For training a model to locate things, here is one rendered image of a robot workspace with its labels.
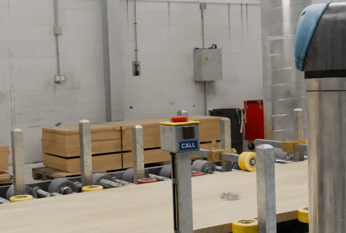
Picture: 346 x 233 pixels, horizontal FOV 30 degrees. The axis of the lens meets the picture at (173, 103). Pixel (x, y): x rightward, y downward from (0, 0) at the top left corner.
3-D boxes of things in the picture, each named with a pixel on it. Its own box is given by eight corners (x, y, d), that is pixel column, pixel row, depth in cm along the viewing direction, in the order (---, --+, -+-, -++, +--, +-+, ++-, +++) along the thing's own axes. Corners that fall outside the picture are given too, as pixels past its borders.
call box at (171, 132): (201, 153, 153) (200, 121, 153) (175, 156, 149) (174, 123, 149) (185, 150, 159) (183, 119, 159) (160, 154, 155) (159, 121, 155)
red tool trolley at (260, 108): (296, 147, 1056) (294, 97, 1052) (264, 152, 1007) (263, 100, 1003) (274, 145, 1093) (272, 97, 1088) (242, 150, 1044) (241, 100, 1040)
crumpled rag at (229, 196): (244, 199, 217) (244, 192, 216) (225, 201, 215) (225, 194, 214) (234, 194, 225) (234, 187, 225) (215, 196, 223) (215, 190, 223)
